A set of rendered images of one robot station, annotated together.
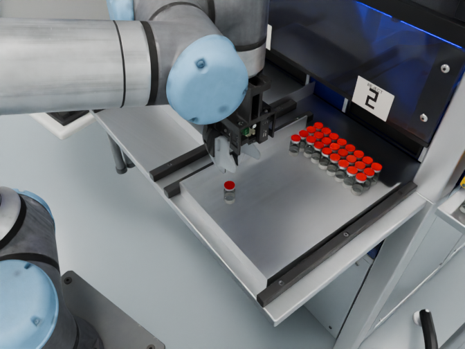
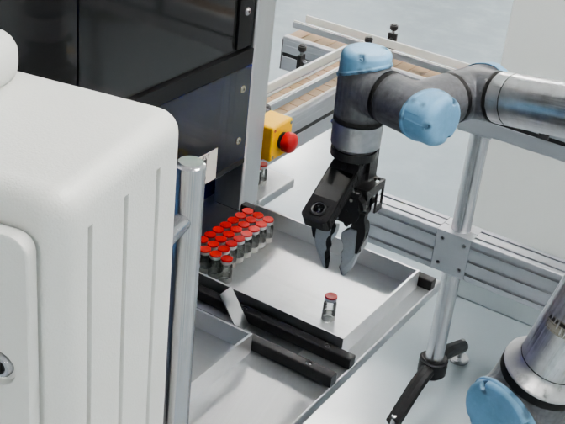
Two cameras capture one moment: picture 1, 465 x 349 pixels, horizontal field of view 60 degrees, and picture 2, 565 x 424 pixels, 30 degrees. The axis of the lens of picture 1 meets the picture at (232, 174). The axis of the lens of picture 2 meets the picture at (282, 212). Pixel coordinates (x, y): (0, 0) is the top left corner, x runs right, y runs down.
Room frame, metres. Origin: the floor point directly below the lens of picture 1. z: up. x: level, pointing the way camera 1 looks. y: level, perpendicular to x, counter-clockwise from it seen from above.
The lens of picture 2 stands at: (1.13, 1.28, 1.85)
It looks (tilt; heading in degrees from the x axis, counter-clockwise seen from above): 29 degrees down; 248
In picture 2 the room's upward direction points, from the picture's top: 6 degrees clockwise
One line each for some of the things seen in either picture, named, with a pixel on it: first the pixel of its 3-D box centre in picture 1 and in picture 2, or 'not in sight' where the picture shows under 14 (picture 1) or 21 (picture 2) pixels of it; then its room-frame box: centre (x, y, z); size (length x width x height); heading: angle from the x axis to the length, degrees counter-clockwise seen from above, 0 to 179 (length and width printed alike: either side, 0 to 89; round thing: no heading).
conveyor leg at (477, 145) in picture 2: not in sight; (454, 258); (-0.19, -0.74, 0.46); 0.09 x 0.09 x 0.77; 38
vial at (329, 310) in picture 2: (229, 192); (329, 308); (0.51, 0.01, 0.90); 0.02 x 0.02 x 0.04
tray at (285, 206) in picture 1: (289, 188); (294, 273); (0.53, -0.11, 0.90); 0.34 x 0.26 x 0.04; 127
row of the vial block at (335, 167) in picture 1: (329, 161); (241, 246); (0.59, -0.20, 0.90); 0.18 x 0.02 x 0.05; 37
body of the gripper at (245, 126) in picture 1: (239, 104); (352, 180); (0.49, -0.01, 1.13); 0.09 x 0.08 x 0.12; 38
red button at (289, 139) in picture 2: not in sight; (286, 141); (0.44, -0.41, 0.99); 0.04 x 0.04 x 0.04; 38
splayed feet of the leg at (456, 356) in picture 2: not in sight; (430, 377); (-0.19, -0.74, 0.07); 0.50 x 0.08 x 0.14; 38
